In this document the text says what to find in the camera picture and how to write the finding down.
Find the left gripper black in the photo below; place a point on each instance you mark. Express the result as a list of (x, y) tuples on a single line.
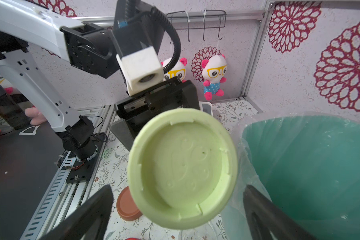
[(137, 110)]

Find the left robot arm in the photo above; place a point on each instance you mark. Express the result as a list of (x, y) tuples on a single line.
[(51, 57)]

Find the black wire wall rack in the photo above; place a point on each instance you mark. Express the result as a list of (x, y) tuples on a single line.
[(206, 19)]

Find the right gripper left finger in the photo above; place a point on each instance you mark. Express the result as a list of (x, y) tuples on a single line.
[(89, 221)]

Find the brown jar lid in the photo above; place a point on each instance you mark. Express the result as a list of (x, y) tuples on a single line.
[(126, 207)]

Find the green trash bin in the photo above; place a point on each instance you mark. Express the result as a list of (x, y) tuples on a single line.
[(310, 167)]

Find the plush toy blue dotted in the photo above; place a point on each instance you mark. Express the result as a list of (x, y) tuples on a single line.
[(214, 70)]

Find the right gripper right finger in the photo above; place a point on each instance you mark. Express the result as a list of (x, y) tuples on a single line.
[(267, 222)]

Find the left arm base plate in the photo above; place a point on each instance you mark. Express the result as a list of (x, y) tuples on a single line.
[(80, 170)]

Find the plush toy red striped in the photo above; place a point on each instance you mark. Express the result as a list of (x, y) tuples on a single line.
[(179, 70)]

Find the green lid peanut jar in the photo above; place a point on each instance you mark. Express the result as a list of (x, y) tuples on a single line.
[(182, 169)]

